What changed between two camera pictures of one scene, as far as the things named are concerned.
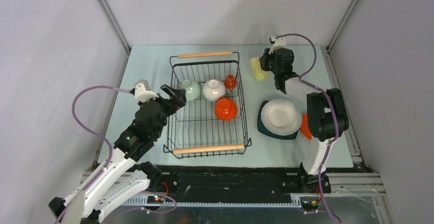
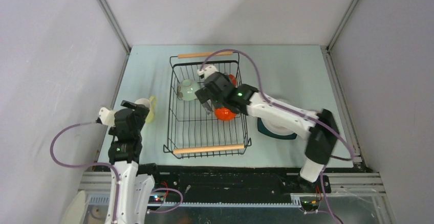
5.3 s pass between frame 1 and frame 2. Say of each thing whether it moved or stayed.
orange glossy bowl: stayed
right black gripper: moved
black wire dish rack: stayed
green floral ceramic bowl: stayed
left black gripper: moved
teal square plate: stayed
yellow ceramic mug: moved
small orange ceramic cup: stayed
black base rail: stayed
